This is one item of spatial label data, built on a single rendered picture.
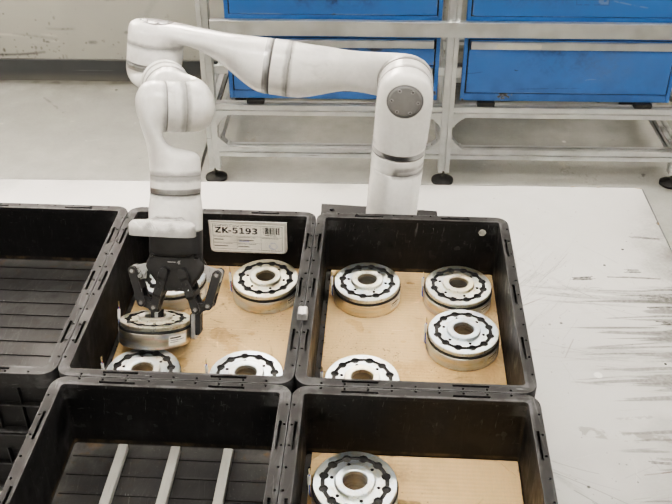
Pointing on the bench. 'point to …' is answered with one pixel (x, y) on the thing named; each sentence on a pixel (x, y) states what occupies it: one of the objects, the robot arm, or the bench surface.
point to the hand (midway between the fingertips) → (176, 325)
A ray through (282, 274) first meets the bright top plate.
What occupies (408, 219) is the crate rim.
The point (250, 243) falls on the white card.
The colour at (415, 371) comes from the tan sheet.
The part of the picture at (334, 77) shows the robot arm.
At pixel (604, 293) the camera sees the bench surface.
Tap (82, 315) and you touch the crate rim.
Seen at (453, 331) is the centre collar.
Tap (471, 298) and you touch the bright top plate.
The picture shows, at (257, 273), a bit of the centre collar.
